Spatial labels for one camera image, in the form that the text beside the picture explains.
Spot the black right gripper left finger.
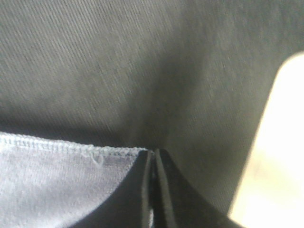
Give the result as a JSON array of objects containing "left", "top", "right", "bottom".
[{"left": 77, "top": 151, "right": 152, "bottom": 228}]

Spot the grey towel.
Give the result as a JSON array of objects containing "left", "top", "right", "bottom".
[{"left": 0, "top": 133, "right": 148, "bottom": 228}]

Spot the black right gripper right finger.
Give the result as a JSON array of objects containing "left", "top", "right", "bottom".
[{"left": 152, "top": 149, "right": 242, "bottom": 228}]

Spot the black table cloth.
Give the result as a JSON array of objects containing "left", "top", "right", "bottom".
[{"left": 0, "top": 0, "right": 304, "bottom": 213}]

